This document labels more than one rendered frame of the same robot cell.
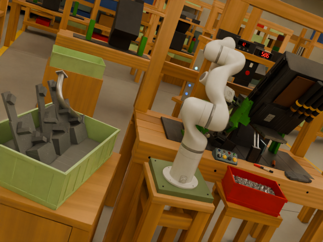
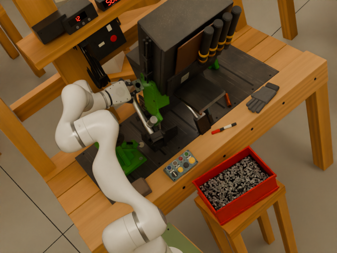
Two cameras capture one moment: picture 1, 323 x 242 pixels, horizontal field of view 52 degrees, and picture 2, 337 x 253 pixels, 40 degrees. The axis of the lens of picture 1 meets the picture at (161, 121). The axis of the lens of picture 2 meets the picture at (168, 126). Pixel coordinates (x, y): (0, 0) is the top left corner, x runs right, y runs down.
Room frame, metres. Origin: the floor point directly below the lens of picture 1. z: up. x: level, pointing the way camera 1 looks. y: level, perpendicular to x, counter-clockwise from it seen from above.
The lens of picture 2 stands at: (0.56, -0.37, 2.59)
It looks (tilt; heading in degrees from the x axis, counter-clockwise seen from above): 45 degrees down; 355
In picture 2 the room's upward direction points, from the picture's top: 25 degrees counter-clockwise
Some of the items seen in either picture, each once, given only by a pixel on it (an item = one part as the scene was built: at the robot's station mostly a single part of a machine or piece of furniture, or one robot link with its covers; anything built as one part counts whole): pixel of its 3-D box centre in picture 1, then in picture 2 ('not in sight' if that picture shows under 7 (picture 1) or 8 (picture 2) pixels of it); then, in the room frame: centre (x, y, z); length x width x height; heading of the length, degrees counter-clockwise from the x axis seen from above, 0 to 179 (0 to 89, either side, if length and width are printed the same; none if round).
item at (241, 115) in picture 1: (244, 113); (155, 92); (2.22, -0.51, 1.17); 0.13 x 0.12 x 0.20; 103
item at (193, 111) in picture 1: (194, 123); (133, 240); (1.54, -0.15, 1.19); 0.19 x 0.12 x 0.24; 87
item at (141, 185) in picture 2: not in sight; (140, 187); (1.96, -0.24, 0.91); 0.10 x 0.08 x 0.03; 5
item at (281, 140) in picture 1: (263, 128); (187, 85); (2.22, -0.67, 1.11); 0.39 x 0.16 x 0.03; 13
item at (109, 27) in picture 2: (241, 67); (101, 35); (2.48, -0.41, 1.42); 0.17 x 0.12 x 0.15; 103
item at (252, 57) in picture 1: (257, 58); (107, 2); (2.55, -0.51, 1.52); 0.90 x 0.25 x 0.04; 103
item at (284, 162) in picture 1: (235, 148); (176, 116); (2.30, -0.57, 0.89); 1.10 x 0.42 x 0.02; 103
